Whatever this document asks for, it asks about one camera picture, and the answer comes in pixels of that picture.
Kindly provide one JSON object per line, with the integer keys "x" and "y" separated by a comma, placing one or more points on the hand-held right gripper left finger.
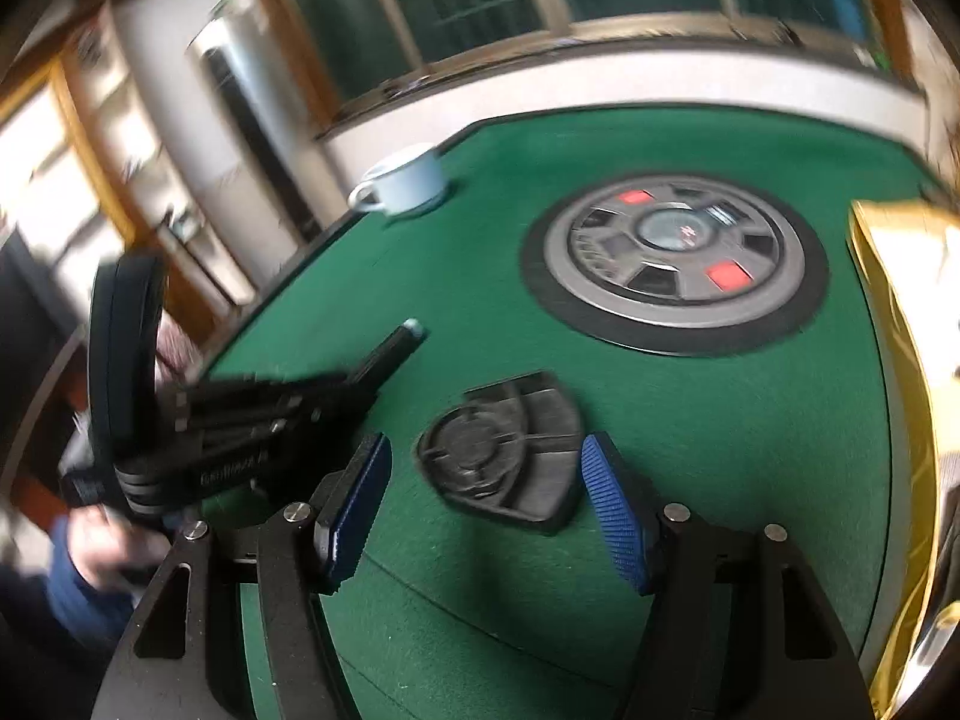
{"x": 360, "y": 510}

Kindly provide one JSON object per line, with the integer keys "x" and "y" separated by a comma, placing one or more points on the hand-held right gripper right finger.
{"x": 615, "y": 517}

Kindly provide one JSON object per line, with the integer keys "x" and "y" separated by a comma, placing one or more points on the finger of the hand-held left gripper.
{"x": 247, "y": 436}
{"x": 262, "y": 394}

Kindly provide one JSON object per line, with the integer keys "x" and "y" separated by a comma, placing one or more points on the black fan-shaped plastic part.
{"x": 502, "y": 457}

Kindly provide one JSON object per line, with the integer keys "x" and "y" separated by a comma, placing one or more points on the golden cardboard box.
{"x": 915, "y": 427}

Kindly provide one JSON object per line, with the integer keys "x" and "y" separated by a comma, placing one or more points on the person's left forearm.
{"x": 67, "y": 611}

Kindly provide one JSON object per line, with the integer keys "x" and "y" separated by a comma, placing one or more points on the person's left hand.
{"x": 105, "y": 547}

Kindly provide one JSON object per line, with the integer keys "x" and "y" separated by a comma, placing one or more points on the wooden shelf cabinet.
{"x": 97, "y": 165}

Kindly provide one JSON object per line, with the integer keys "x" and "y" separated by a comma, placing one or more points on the white ceramic cup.
{"x": 405, "y": 180}

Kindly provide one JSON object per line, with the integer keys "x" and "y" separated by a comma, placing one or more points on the round table control panel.
{"x": 675, "y": 262}

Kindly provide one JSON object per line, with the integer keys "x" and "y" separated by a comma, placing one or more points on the tall dark panel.
{"x": 247, "y": 127}

